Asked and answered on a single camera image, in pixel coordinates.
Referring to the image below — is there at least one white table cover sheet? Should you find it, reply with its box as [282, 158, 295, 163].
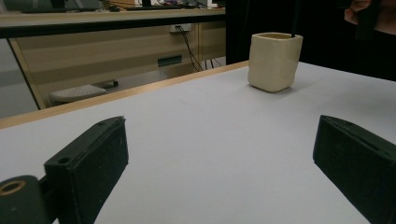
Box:
[0, 61, 396, 224]

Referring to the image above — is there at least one light wooden desk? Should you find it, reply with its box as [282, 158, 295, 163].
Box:
[0, 8, 227, 110]

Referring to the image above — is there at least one black curtain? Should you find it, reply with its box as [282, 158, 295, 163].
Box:
[225, 0, 396, 82]

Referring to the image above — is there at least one black horizontal rail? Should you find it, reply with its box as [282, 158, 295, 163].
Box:
[0, 13, 227, 39]

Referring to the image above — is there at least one black cylinder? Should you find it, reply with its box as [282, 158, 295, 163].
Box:
[92, 79, 120, 90]

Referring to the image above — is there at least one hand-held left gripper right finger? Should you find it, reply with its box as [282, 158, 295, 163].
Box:
[312, 114, 396, 224]

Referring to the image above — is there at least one white chair foot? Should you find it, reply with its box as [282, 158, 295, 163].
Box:
[49, 84, 107, 105]

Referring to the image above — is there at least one gold and black makeup brush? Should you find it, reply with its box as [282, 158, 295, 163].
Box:
[290, 0, 301, 38]

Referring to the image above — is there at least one white wall socket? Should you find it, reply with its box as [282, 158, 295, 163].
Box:
[169, 23, 192, 34]

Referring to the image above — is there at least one black keyboard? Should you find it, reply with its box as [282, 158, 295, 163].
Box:
[21, 7, 101, 14]
[127, 4, 185, 11]

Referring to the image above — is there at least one black cable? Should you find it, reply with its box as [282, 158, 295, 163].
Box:
[177, 25, 204, 73]

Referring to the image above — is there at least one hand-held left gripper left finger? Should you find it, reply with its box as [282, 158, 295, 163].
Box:
[43, 116, 130, 224]

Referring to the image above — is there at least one cream square ceramic cup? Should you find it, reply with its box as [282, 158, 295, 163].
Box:
[247, 32, 304, 93]

